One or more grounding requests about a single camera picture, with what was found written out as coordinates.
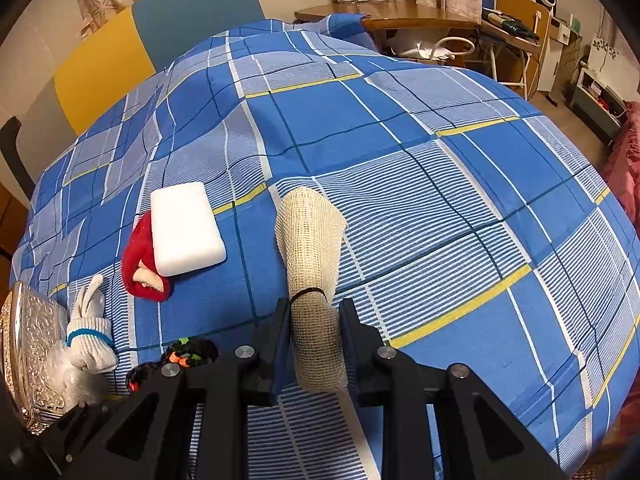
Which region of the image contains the white tubular frame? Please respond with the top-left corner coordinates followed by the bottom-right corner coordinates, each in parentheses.
top-left (395, 35), bottom-right (476, 63)

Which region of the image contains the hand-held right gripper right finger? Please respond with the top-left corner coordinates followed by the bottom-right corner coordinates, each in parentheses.
top-left (339, 299), bottom-right (573, 480)

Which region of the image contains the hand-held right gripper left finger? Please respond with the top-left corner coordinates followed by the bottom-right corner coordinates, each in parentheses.
top-left (63, 299), bottom-right (293, 480)

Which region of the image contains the white sock blue band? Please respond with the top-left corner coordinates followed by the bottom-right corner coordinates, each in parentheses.
top-left (66, 274), bottom-right (119, 373)

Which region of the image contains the grey yellow blue headboard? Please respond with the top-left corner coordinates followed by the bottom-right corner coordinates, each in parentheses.
top-left (15, 0), bottom-right (266, 136)

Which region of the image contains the wooden desk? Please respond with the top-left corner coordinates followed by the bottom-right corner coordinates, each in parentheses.
top-left (294, 1), bottom-right (483, 36)

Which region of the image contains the white sponge block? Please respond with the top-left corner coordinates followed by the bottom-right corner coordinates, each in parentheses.
top-left (150, 181), bottom-right (227, 277)

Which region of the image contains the clear bag of cotton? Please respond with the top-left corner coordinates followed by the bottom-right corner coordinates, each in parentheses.
top-left (42, 342), bottom-right (108, 408)

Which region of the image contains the wooden folding chair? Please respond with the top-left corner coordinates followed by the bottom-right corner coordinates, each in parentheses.
top-left (480, 0), bottom-right (551, 101)

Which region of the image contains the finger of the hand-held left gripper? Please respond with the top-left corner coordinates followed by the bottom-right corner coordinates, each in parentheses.
top-left (39, 402), bottom-right (108, 478)

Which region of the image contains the beige mesh cloth roll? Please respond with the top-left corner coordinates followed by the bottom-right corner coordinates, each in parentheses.
top-left (275, 186), bottom-right (348, 393)

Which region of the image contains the pink quilt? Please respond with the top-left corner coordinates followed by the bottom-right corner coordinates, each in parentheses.
top-left (600, 102), bottom-right (640, 211)

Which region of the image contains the wooden wardrobe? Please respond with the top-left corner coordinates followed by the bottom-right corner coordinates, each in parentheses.
top-left (0, 180), bottom-right (31, 286)

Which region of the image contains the red knit sock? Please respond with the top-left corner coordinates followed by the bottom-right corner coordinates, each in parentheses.
top-left (121, 213), bottom-right (173, 302)

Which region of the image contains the silver embossed tissue box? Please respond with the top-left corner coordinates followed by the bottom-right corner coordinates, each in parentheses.
top-left (0, 281), bottom-right (71, 436)

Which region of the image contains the grey low cabinet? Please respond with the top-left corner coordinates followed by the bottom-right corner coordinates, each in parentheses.
top-left (570, 67), bottom-right (628, 146)

